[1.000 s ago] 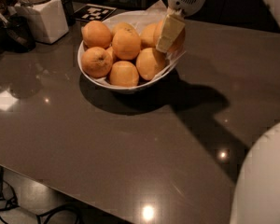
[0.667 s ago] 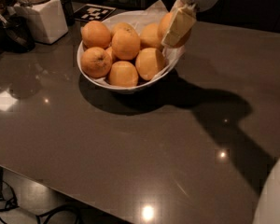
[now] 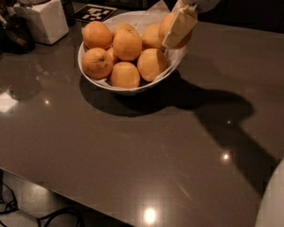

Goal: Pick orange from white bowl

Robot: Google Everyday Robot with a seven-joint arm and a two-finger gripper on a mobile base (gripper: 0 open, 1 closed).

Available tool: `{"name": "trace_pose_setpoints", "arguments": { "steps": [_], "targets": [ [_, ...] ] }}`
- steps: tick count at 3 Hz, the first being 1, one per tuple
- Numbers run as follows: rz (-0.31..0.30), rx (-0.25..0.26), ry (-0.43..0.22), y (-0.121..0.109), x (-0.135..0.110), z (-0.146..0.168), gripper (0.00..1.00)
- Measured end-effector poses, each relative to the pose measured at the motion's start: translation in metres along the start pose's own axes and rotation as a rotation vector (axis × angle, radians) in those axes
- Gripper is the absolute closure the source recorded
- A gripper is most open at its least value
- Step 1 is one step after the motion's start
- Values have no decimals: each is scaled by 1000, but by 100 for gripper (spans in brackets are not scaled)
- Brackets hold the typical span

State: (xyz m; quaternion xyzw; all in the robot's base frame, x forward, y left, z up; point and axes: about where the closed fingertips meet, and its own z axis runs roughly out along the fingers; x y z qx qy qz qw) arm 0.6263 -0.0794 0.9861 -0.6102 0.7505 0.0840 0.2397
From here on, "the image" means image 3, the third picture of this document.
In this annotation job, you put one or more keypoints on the small hidden orange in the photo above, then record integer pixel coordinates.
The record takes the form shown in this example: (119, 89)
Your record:
(111, 52)

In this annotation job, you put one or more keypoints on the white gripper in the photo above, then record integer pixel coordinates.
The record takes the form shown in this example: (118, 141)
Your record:
(186, 20)

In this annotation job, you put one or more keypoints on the black white marker card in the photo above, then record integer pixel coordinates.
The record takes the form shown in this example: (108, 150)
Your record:
(89, 13)

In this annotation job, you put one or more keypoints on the dark round pot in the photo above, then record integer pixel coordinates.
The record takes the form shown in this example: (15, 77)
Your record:
(15, 36)

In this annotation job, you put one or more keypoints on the white square jar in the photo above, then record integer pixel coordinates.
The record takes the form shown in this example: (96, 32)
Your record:
(45, 19)

